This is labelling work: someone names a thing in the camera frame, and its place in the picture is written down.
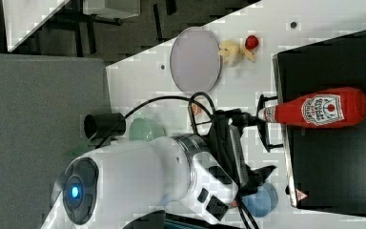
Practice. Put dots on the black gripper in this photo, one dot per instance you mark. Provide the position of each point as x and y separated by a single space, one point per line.
224 141

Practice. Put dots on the black silver toaster oven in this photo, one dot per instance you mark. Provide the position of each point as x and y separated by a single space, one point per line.
326 168

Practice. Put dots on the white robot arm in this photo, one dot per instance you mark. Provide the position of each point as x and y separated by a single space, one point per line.
122 186

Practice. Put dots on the green mug with handle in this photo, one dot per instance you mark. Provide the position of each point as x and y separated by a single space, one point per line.
145 129

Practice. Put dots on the red toy ball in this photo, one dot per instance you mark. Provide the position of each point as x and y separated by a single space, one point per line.
251 42

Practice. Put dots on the yellow white plush toy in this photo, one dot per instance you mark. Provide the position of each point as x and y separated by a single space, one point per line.
231 53

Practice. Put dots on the orange slice toy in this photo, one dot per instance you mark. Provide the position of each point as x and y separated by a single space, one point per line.
196 109

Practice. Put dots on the red plush ketchup bottle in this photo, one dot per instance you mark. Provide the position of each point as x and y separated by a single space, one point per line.
329 109

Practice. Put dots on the lavender round plate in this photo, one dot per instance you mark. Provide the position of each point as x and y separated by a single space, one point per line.
194 61

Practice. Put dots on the blue cup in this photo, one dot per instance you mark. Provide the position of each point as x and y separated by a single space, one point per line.
263 202

